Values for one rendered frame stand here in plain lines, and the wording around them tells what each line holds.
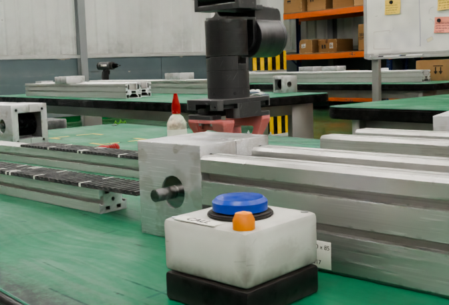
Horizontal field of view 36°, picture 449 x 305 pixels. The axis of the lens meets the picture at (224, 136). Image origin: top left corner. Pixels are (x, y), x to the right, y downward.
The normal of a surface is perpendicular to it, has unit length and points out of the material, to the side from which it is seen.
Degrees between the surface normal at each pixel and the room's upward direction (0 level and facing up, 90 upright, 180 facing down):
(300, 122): 90
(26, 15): 90
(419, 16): 90
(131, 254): 0
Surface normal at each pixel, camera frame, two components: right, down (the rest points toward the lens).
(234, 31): 0.43, 0.08
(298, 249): 0.73, 0.04
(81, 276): -0.04, -0.99
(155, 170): -0.68, 0.10
